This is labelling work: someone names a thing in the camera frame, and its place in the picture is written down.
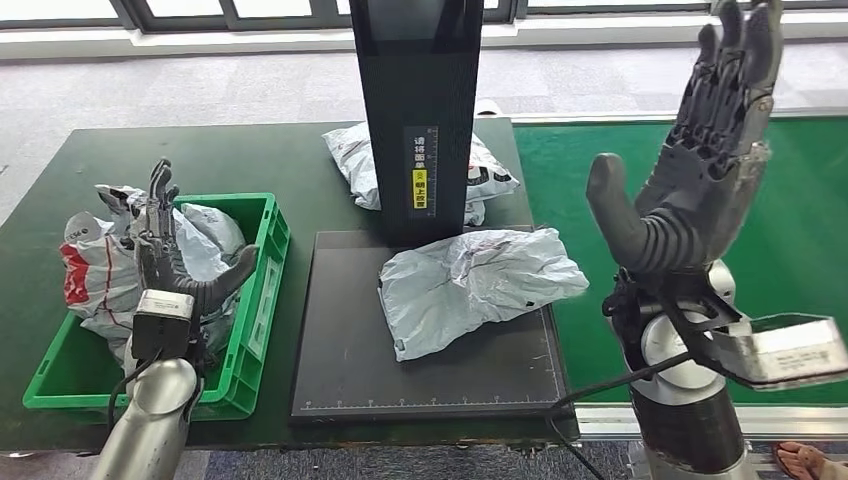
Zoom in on dark green table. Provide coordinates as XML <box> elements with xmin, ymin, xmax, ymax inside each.
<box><xmin>0</xmin><ymin>119</ymin><xmax>582</xmax><ymax>454</ymax></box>

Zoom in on black inbound scanning machine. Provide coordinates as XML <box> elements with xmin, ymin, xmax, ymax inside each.
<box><xmin>289</xmin><ymin>0</ymin><xmax>576</xmax><ymax>426</ymax></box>

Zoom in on pale grey poly parcel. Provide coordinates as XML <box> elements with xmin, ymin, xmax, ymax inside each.
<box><xmin>376</xmin><ymin>227</ymin><xmax>592</xmax><ymax>364</ymax></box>

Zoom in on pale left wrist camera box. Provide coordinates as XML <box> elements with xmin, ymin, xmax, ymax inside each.
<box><xmin>129</xmin><ymin>288</ymin><xmax>197</xmax><ymax>363</ymax></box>

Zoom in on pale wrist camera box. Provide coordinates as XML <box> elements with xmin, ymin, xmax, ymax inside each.
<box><xmin>710</xmin><ymin>313</ymin><xmax>848</xmax><ymax>393</ymax></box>
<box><xmin>129</xmin><ymin>288</ymin><xmax>197</xmax><ymax>363</ymax></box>

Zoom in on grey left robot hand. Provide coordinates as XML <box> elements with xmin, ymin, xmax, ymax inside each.
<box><xmin>135</xmin><ymin>158</ymin><xmax>260</xmax><ymax>317</ymax></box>

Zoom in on dark window frame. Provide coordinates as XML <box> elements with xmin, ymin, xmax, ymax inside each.
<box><xmin>0</xmin><ymin>0</ymin><xmax>848</xmax><ymax>31</ymax></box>

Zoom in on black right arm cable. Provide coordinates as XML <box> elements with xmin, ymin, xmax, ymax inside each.
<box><xmin>545</xmin><ymin>351</ymin><xmax>694</xmax><ymax>480</ymax></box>

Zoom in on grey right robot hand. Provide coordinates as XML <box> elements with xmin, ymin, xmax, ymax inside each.
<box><xmin>585</xmin><ymin>0</ymin><xmax>787</xmax><ymax>277</ymax></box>

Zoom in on white poly parcel, red stripes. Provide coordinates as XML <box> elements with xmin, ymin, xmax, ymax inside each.
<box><xmin>321</xmin><ymin>121</ymin><xmax>522</xmax><ymax>227</ymax></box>

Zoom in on green plastic crate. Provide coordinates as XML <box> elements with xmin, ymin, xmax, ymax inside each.
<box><xmin>22</xmin><ymin>192</ymin><xmax>292</xmax><ymax>423</ymax></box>

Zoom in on green conveyor belt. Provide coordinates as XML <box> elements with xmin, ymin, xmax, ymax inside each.
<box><xmin>513</xmin><ymin>114</ymin><xmax>848</xmax><ymax>407</ymax></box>

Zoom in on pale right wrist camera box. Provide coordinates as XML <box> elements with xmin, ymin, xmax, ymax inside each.
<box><xmin>710</xmin><ymin>313</ymin><xmax>848</xmax><ymax>393</ymax></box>

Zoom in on white poly parcel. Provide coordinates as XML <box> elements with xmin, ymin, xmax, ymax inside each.
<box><xmin>58</xmin><ymin>201</ymin><xmax>251</xmax><ymax>346</ymax></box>
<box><xmin>321</xmin><ymin>121</ymin><xmax>522</xmax><ymax>227</ymax></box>

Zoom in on person's foot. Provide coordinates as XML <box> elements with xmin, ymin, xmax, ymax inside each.
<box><xmin>770</xmin><ymin>441</ymin><xmax>848</xmax><ymax>480</ymax></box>

